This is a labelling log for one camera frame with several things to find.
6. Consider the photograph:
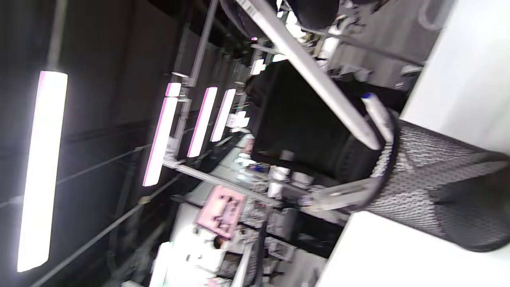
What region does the white mechanical pencil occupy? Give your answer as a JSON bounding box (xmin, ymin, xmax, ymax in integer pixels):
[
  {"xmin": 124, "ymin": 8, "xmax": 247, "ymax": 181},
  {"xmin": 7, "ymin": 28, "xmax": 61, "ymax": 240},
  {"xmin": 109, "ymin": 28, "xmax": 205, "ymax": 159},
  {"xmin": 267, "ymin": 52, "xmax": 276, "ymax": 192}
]
[
  {"xmin": 298, "ymin": 178, "xmax": 384, "ymax": 213},
  {"xmin": 361, "ymin": 92, "xmax": 396, "ymax": 145},
  {"xmin": 234, "ymin": 0, "xmax": 382, "ymax": 151}
]

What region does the black mesh pencil holder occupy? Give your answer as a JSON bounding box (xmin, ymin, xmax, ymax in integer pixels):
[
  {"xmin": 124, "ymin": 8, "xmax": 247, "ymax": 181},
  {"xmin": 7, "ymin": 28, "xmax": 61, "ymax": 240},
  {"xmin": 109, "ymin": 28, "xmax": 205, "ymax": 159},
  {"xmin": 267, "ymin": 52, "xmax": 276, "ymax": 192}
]
[{"xmin": 365, "ymin": 118, "xmax": 510, "ymax": 253}]

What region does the pink screen monitor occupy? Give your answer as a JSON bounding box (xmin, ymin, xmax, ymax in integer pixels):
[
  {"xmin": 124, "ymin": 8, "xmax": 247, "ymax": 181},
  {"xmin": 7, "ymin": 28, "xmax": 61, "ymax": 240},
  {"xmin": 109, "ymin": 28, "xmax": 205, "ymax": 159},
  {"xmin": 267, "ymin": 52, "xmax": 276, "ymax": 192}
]
[{"xmin": 194, "ymin": 184, "xmax": 248, "ymax": 241}]

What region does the aluminium frame post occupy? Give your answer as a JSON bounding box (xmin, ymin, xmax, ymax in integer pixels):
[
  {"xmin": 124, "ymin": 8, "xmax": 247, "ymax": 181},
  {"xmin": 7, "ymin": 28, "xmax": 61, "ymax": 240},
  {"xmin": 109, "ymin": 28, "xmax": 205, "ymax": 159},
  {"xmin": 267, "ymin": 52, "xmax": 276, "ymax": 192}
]
[{"xmin": 163, "ymin": 157, "xmax": 281, "ymax": 208}]

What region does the long ceiling light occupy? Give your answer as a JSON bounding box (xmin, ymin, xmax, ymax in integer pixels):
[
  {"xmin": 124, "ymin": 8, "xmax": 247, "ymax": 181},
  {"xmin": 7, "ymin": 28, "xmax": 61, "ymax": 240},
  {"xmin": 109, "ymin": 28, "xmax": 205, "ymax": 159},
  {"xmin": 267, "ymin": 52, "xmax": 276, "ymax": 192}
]
[
  {"xmin": 210, "ymin": 88, "xmax": 237, "ymax": 143},
  {"xmin": 17, "ymin": 71, "xmax": 69, "ymax": 273},
  {"xmin": 187, "ymin": 86, "xmax": 218, "ymax": 158},
  {"xmin": 142, "ymin": 83, "xmax": 179, "ymax": 187}
]

